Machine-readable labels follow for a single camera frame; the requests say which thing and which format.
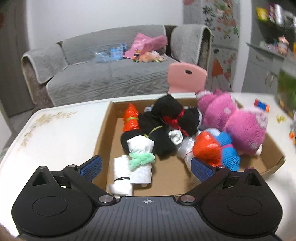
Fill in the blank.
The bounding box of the pink plastic bag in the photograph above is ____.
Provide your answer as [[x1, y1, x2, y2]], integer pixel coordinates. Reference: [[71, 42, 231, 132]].
[[123, 33, 168, 59]]

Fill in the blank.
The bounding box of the brown cardboard box tray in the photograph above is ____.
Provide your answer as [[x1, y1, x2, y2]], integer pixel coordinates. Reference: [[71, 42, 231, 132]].
[[93, 94, 285, 196]]

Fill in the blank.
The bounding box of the pink fuzzy sock bundle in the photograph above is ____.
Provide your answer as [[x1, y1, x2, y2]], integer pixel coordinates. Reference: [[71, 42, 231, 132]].
[[196, 89, 268, 156]]

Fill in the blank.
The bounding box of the yellow plastic clip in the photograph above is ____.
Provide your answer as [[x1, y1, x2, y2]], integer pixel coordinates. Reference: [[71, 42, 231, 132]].
[[276, 115, 286, 123]]

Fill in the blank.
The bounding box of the orange blue bundle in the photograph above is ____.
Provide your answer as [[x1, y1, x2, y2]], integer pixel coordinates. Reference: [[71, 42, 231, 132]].
[[192, 128, 241, 172]]

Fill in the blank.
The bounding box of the plush toys pile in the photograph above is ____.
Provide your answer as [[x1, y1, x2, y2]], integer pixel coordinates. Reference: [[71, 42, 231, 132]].
[[133, 51, 167, 63]]

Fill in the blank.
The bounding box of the white bundle green scrunchie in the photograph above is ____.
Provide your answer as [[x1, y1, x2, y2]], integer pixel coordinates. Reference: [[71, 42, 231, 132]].
[[127, 135, 155, 185]]

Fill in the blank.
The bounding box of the multicolour block strip far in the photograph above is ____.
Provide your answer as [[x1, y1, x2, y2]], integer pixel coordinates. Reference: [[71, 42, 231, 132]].
[[253, 99, 270, 113]]

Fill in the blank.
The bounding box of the white towel roll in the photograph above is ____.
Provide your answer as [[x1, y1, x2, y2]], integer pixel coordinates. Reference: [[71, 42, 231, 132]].
[[109, 155, 133, 197]]

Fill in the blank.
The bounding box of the blue toy castle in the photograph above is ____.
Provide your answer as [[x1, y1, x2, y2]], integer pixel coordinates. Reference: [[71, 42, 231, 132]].
[[94, 43, 127, 63]]

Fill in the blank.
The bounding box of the white sock bundle pink band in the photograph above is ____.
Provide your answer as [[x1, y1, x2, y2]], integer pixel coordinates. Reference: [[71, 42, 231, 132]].
[[177, 137, 195, 171]]

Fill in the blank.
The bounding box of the grey covered sofa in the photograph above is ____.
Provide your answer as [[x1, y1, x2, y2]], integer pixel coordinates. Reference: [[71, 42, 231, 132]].
[[21, 24, 212, 108]]

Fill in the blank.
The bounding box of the multicolour block stack near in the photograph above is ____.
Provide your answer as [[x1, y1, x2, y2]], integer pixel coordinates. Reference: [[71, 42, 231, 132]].
[[289, 130, 296, 145]]

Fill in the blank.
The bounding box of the pink ceramic pot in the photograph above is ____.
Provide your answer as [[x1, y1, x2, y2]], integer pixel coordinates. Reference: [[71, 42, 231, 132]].
[[277, 35, 290, 56]]

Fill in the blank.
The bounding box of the pink plastic child chair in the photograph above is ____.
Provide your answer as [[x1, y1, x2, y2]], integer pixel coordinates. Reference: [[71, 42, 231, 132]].
[[167, 62, 208, 93]]

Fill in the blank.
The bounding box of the grey shelf cabinet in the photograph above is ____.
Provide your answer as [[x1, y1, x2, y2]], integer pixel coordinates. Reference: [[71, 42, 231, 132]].
[[242, 1, 295, 94]]

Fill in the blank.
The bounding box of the black sock bundle yellow band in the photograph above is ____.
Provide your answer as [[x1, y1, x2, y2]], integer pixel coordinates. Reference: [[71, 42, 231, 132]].
[[120, 111, 176, 159]]

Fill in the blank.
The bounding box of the glass fish bowl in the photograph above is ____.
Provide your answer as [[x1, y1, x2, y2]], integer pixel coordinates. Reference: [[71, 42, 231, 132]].
[[276, 59, 295, 118]]

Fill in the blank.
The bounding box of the black sock bundle red band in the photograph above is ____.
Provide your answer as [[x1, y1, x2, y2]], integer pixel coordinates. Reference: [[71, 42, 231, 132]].
[[151, 94, 200, 137]]

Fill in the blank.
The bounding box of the dark grey door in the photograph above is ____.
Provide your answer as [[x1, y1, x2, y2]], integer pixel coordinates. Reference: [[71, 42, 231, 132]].
[[1, 1, 34, 117]]

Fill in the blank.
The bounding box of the orange plastic bundle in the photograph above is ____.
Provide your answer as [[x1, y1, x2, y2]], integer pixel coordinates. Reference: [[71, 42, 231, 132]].
[[123, 103, 139, 132]]

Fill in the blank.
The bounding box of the decorated silver refrigerator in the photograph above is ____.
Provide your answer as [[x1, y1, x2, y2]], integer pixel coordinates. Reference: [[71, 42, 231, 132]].
[[183, 0, 240, 91]]

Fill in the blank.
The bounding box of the small white sock bundle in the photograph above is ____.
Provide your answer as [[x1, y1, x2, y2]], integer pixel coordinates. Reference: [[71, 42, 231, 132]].
[[168, 129, 183, 146]]

